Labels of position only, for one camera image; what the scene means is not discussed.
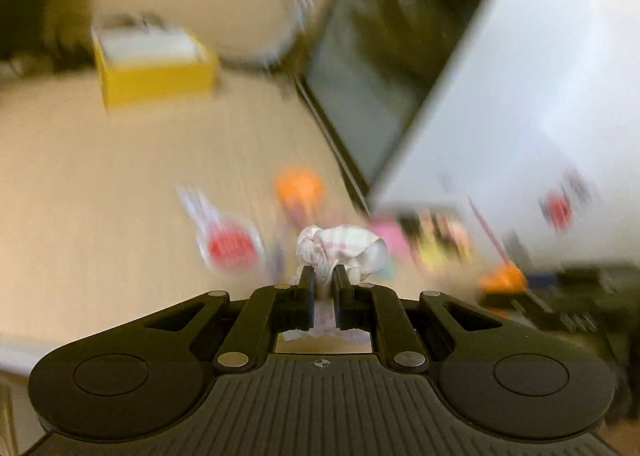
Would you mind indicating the red white round label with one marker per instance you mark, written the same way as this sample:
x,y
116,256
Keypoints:
x,y
226,242

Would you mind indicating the pink and blue toy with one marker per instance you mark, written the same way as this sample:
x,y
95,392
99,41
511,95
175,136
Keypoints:
x,y
400,255

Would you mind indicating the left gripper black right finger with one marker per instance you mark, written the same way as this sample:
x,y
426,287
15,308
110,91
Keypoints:
x,y
377,310

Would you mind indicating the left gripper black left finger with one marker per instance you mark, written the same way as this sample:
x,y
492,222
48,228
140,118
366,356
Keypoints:
x,y
255,323

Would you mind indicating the yellow pink cup toy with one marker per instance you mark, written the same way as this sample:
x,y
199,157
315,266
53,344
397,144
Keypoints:
x,y
442,243

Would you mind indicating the orange plastic toy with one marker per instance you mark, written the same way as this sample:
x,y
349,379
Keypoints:
x,y
301,187

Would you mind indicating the white plaid cloth bundle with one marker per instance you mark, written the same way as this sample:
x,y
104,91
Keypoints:
x,y
360,251

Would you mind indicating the yellow cardboard box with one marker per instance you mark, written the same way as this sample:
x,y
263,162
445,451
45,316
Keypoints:
x,y
144,63

